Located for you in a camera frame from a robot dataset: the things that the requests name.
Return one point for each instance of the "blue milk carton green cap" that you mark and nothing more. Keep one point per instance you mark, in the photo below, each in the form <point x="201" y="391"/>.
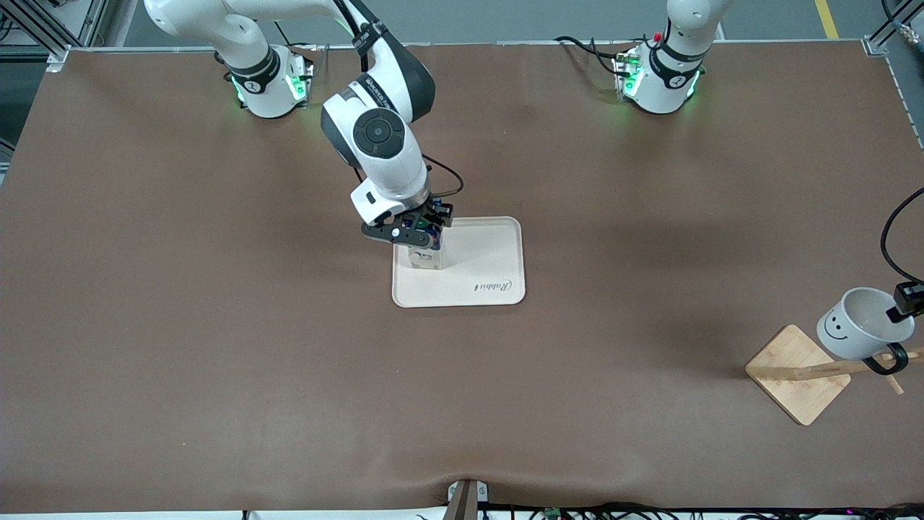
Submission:
<point x="426" y="258"/>

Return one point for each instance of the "aluminium frame struts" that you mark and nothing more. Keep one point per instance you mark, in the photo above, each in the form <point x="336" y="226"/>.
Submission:
<point x="94" y="22"/>
<point x="877" y="45"/>

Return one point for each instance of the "wooden cup rack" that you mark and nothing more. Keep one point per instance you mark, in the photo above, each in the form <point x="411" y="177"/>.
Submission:
<point x="801" y="393"/>

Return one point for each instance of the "white smiley face cup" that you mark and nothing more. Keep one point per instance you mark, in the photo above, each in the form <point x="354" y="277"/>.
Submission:
<point x="841" y="325"/>

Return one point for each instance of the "cream plastic tray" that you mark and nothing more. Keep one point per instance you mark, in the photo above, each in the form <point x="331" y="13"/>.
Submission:
<point x="476" y="267"/>

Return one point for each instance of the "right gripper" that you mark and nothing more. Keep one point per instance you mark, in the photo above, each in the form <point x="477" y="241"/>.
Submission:
<point x="436" y="214"/>

